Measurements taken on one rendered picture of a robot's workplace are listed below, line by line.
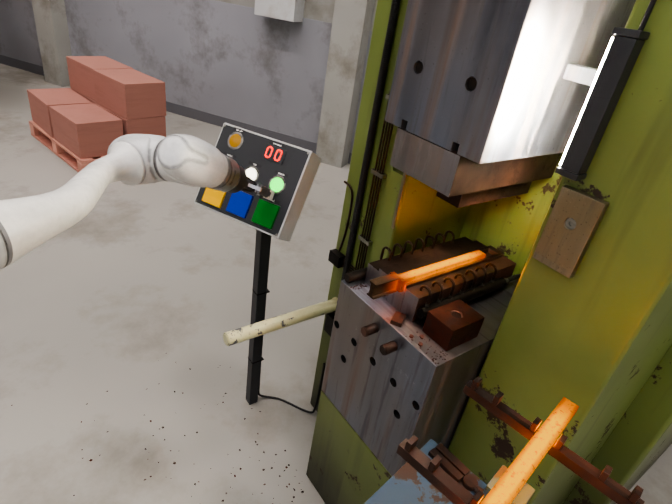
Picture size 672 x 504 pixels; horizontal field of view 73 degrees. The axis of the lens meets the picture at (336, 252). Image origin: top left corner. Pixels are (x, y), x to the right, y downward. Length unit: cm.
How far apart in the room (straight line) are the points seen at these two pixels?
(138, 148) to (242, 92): 436
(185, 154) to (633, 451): 150
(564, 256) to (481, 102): 36
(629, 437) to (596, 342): 66
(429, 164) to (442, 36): 26
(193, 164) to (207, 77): 469
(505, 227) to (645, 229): 63
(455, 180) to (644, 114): 35
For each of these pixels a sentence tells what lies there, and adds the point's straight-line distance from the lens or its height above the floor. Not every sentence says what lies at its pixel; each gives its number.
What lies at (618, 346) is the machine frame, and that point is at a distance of 108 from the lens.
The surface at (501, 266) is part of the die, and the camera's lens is 144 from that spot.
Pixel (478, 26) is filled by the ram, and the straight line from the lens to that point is 100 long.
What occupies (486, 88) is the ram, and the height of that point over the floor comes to 151.
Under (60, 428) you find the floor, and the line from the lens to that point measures 219.
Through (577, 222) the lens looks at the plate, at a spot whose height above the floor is 130.
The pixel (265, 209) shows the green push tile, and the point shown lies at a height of 102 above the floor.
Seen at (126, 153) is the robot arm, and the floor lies 125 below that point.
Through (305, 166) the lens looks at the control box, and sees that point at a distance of 138.
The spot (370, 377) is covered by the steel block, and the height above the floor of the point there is 71.
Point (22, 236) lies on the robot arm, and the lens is 80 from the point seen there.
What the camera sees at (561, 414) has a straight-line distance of 96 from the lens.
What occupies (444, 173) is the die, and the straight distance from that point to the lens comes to 104.
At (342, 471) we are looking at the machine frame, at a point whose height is 25.
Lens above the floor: 164
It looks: 30 degrees down
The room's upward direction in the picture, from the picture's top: 10 degrees clockwise
